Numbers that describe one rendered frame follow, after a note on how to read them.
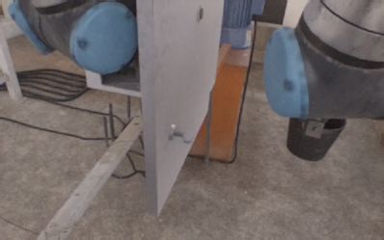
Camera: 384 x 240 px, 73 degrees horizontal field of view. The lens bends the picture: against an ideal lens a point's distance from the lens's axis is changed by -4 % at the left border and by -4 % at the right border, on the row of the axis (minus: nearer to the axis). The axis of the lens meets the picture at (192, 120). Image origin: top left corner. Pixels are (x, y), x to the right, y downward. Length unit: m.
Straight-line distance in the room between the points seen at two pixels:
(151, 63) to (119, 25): 0.06
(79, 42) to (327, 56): 0.25
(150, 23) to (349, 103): 0.22
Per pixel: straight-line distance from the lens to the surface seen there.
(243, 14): 1.48
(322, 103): 0.27
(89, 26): 0.33
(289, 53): 0.25
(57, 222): 1.10
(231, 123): 1.46
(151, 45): 0.33
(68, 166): 1.66
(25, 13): 0.47
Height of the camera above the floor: 1.08
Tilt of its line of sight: 34 degrees down
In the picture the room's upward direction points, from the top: 4 degrees clockwise
